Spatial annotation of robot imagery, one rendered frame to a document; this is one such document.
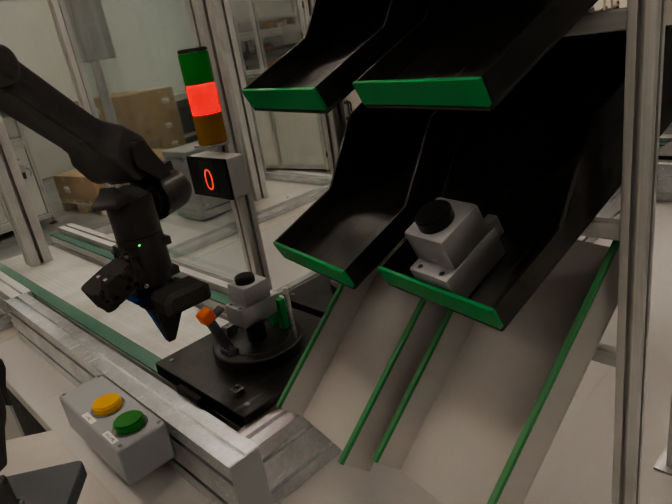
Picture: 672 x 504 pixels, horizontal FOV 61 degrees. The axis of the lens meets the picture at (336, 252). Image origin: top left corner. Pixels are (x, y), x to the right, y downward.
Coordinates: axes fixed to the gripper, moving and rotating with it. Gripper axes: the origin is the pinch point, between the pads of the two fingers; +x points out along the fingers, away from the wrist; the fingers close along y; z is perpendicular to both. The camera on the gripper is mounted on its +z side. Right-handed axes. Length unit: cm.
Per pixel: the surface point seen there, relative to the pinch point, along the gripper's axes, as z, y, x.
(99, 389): 7.4, -14.3, 12.9
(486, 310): -4.5, 47.2, -11.8
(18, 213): -10, -105, 2
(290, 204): -86, -83, 22
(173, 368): -1.9, -7.5, 11.9
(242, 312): -10.5, 2.0, 3.7
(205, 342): -9.2, -10.0, 12.0
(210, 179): -22.1, -18.9, -11.1
